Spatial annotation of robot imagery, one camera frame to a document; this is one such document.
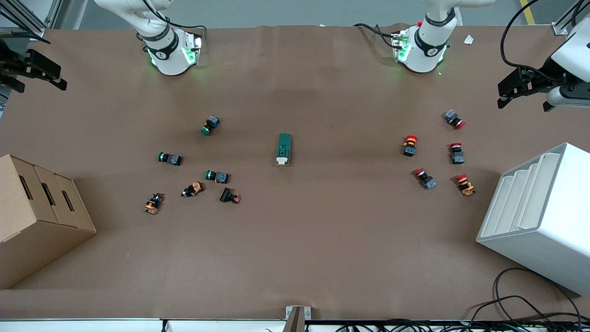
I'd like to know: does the green load switch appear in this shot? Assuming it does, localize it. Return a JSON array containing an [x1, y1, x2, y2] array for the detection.
[[276, 133, 292, 166]]

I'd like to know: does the white slotted storage rack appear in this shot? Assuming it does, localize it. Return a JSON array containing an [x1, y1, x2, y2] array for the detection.
[[476, 142, 590, 296]]

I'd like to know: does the brown cardboard box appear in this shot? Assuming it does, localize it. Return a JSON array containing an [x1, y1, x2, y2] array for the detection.
[[0, 154, 97, 290]]

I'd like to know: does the brown paper table cover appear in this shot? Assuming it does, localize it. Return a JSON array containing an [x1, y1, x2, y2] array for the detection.
[[0, 23, 590, 321]]

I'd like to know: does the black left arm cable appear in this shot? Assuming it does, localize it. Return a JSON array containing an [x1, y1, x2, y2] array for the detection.
[[500, 0, 561, 81]]

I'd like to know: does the aluminium frame profile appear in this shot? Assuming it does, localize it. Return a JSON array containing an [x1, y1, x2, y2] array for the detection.
[[552, 0, 590, 36], [0, 0, 64, 40]]

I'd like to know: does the black looped floor cable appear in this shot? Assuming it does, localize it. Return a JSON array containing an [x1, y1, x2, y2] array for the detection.
[[468, 267, 584, 323]]

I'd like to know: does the black cable bundle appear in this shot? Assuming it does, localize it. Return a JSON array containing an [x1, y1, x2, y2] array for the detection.
[[334, 318, 590, 332]]

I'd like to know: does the white table edge rail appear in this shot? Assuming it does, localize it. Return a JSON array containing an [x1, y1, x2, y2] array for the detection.
[[0, 318, 590, 332]]

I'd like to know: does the metal table edge bracket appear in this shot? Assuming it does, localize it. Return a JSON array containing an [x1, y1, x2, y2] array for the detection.
[[285, 305, 312, 332]]

